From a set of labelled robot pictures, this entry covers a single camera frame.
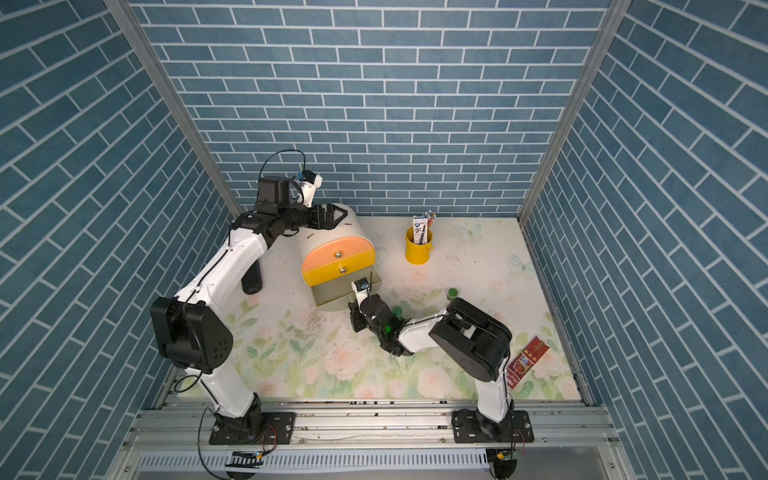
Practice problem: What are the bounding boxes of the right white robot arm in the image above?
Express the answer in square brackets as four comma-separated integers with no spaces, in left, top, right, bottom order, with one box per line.
[347,293,512,424]

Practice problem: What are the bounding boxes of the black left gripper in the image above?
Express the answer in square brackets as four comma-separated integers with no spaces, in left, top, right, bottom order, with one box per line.
[277,201,347,232]

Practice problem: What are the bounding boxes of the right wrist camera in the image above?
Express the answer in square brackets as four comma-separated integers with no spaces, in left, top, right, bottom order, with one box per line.
[352,278,372,306]

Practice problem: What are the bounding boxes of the orange top drawer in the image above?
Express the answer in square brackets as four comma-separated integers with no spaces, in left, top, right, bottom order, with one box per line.
[300,235,374,271]

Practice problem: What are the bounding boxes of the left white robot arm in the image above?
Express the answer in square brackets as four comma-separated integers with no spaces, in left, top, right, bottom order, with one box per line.
[150,170,347,420]

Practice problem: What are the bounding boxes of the white round drawer cabinet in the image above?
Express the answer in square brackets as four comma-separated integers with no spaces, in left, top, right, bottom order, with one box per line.
[295,204,373,262]

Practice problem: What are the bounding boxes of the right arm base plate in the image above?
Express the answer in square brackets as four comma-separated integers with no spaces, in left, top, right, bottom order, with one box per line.
[451,409,535,444]

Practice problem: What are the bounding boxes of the aluminium mounting rail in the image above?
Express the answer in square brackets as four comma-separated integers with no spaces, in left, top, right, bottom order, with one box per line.
[123,399,620,450]

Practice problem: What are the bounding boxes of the yellow metal bucket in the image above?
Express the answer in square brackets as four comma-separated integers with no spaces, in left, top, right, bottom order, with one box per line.
[405,228,433,265]

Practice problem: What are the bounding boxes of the blue white pencil box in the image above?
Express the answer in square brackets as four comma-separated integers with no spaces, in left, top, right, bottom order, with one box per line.
[412,216,429,245]

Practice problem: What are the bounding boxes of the pencils in bucket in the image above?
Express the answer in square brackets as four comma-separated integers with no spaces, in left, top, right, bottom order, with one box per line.
[424,211,437,228]

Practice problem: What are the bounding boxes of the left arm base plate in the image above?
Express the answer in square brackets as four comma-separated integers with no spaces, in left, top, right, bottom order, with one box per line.
[209,411,296,447]

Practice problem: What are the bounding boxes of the red card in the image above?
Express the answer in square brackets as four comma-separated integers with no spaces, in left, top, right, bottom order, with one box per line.
[505,336,550,389]

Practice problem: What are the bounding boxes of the yellow drawer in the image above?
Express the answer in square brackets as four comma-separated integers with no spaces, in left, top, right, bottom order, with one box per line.
[302,249,376,287]

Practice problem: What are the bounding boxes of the black oval case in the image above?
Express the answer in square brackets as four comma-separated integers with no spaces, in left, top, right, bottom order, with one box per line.
[241,260,263,295]

